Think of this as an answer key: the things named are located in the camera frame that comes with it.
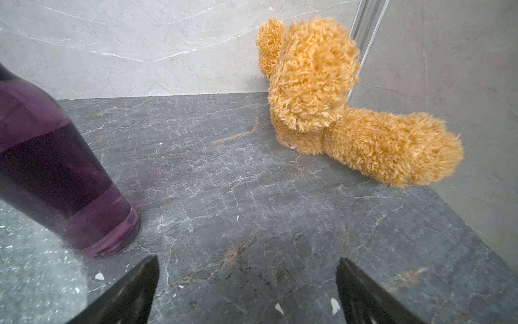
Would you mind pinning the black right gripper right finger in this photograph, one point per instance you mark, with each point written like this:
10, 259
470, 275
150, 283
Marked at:
364, 301

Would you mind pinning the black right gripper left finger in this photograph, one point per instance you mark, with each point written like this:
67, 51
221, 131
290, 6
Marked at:
127, 301

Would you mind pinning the clear bubble wrap sheet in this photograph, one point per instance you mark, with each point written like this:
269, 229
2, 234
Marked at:
42, 281

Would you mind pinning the purple glass wine bottle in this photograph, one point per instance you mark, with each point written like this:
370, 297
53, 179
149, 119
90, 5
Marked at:
49, 173

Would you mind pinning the tan teddy bear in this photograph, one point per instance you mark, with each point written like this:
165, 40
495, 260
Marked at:
311, 66

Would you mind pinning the aluminium frame post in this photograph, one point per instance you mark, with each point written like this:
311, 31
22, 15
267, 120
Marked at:
366, 24

